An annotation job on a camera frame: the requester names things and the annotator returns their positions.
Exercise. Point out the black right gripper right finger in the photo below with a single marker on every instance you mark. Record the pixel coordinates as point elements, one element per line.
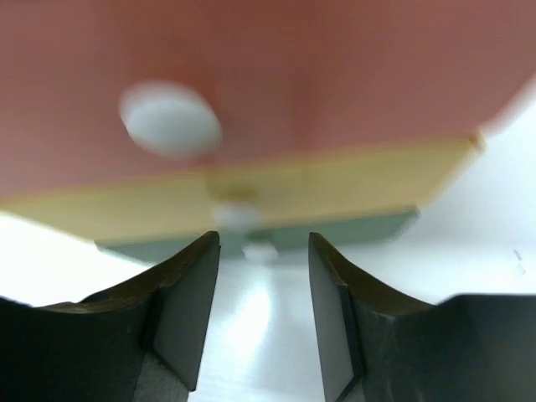
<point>378,344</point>

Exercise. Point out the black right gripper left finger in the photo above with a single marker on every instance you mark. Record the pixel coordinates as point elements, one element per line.
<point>140,340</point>

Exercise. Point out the yellow drawer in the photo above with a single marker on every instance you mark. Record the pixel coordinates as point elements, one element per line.
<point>358,182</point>

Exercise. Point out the coral top drawer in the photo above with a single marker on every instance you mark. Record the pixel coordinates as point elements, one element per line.
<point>283,76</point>

